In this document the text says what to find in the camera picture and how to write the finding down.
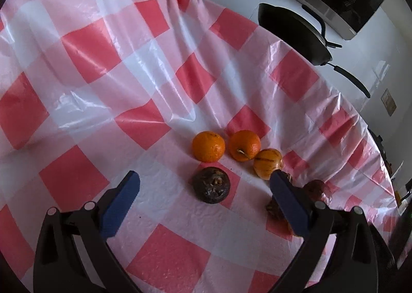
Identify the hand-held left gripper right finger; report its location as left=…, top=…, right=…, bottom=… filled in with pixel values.
left=270, top=170, right=379, bottom=293

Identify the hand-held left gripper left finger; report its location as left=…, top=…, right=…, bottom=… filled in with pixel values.
left=33, top=170, right=142, bottom=293

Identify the small red pomegranate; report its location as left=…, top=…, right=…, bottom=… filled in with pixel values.
left=303, top=179, right=335, bottom=202

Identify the yellow-brown striped fruit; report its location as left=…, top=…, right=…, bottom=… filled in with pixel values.
left=253, top=149, right=284, bottom=181

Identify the orange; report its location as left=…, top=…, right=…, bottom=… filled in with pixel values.
left=229, top=130, right=261, bottom=162
left=192, top=131, right=226, bottom=163

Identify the red checked plastic tablecloth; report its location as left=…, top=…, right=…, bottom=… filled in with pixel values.
left=0, top=0, right=398, bottom=293

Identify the black wok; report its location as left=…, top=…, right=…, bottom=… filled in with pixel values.
left=258, top=3, right=371, bottom=98

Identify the wall socket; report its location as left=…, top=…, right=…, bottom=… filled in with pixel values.
left=381, top=90, right=397, bottom=116

